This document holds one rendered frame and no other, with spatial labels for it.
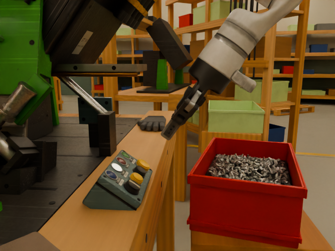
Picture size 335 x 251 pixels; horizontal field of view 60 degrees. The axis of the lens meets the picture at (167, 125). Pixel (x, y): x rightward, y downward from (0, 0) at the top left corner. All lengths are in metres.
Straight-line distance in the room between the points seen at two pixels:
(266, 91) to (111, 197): 2.68
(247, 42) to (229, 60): 0.04
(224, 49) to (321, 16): 9.32
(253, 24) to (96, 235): 0.41
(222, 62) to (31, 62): 0.37
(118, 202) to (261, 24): 0.37
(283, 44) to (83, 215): 3.06
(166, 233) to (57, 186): 1.06
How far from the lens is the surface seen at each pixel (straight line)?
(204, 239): 0.60
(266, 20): 0.53
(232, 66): 0.52
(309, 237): 0.67
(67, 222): 0.48
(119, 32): 9.77
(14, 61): 0.67
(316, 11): 9.80
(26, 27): 0.67
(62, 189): 0.59
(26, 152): 0.60
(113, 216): 0.48
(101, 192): 0.49
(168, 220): 1.56
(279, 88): 3.36
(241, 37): 0.52
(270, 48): 3.06
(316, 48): 9.18
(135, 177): 0.52
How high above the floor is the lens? 1.13
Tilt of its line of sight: 12 degrees down
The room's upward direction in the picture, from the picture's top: straight up
